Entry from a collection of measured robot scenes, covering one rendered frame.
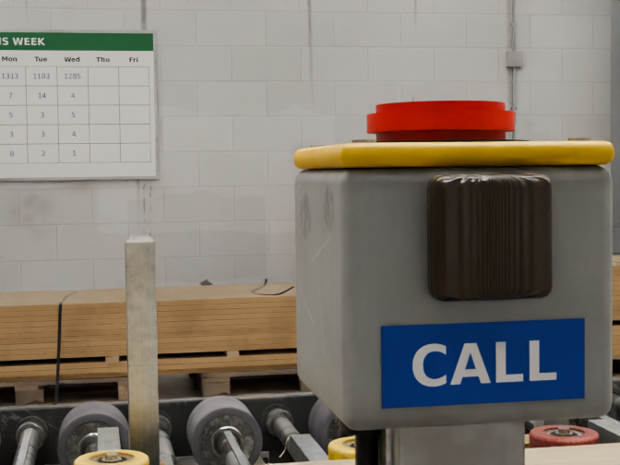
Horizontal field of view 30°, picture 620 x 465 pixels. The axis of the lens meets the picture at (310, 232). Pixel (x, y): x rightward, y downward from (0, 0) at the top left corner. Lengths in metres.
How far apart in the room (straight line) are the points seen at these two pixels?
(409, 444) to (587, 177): 0.08
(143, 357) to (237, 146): 6.14
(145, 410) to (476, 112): 1.13
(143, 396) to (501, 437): 1.11
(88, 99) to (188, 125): 0.65
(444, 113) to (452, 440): 0.08
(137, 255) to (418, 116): 1.10
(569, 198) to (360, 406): 0.07
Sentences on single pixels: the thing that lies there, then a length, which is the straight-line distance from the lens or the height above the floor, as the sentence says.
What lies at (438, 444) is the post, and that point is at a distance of 0.31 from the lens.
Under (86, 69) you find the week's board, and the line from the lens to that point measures 7.45.
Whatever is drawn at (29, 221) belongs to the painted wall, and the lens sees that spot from 7.46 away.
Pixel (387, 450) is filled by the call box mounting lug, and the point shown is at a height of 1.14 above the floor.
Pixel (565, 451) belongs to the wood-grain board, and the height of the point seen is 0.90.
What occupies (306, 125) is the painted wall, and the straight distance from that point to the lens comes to 7.58.
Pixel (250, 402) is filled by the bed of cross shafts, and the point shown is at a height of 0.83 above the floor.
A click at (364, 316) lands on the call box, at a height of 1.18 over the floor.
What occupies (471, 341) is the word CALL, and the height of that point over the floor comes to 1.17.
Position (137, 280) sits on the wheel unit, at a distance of 1.38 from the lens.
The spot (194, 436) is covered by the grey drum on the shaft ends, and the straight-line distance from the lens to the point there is 1.80.
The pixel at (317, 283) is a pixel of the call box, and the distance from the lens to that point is 0.31.
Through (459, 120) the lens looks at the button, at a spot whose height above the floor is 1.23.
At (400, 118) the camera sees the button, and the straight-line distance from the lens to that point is 0.30.
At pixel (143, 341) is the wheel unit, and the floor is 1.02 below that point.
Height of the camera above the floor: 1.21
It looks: 3 degrees down
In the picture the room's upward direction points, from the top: 1 degrees counter-clockwise
